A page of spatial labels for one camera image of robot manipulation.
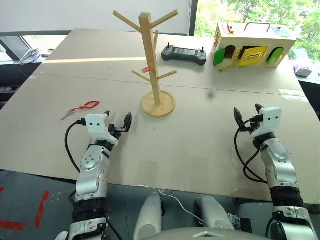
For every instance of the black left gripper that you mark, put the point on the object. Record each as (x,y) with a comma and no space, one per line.
(117,130)

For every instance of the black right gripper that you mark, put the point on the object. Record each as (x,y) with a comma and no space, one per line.
(256,121)

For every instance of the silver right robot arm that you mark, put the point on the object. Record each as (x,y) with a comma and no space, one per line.
(281,162)

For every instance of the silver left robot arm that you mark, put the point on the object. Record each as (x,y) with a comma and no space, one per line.
(91,172)

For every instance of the silver key with red clip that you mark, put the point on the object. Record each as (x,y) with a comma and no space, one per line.
(83,106)

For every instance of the wooden tree hanger rack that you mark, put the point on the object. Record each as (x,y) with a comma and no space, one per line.
(150,75)

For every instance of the small red and silver tag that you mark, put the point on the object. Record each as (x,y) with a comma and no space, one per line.
(148,69)

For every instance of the wooden lock box with doors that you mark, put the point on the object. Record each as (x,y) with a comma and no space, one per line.
(252,48)

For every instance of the purple and white small box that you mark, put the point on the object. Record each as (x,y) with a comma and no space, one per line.
(303,70)

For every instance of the dark grey handheld controller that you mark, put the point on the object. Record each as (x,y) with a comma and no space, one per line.
(183,53)

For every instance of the silver rounded robot leg shell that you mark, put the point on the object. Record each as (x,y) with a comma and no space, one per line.
(148,217)
(215,212)

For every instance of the grey robot torso shell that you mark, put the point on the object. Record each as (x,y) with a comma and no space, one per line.
(207,233)

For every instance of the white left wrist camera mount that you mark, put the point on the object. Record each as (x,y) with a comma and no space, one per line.
(97,123)

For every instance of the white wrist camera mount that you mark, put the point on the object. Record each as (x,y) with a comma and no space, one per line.
(271,120)
(97,123)

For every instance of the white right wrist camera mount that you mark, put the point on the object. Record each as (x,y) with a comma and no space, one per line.
(271,120)

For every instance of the black window frame post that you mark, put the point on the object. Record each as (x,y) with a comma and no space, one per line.
(192,17)

